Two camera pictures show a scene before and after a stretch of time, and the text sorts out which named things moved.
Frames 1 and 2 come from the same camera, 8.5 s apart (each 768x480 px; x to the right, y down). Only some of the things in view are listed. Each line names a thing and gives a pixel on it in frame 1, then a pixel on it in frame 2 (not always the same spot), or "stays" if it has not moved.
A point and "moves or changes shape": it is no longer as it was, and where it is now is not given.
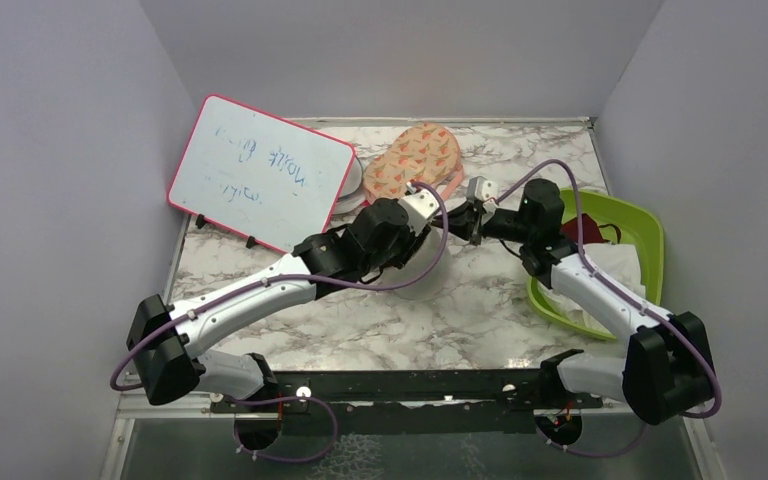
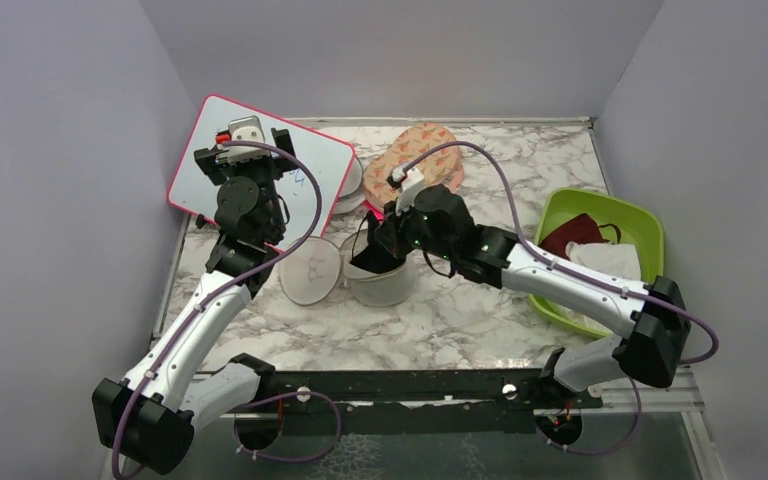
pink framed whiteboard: [260, 176] stays
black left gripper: [410, 241] to [207, 158]
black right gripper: [466, 219] to [389, 233]
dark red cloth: [583, 229] stays
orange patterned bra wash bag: [427, 154] stays
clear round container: [422, 261] moves or changes shape
